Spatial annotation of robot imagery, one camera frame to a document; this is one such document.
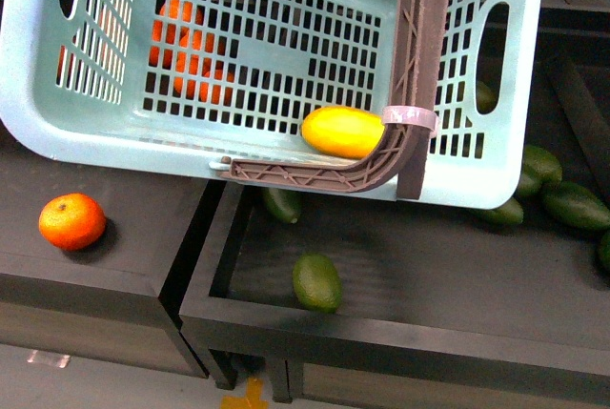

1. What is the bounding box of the yellow mango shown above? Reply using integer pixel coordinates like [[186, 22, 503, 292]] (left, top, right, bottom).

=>
[[301, 106, 385, 160]]

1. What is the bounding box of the green avocado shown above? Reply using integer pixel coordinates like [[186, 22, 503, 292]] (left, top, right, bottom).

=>
[[292, 253, 342, 313]]

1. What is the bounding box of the light blue plastic basket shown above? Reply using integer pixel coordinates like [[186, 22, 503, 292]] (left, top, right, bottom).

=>
[[1, 0, 540, 209]]

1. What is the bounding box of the orange mandarin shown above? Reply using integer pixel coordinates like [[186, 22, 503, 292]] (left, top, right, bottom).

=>
[[38, 193, 107, 252]]

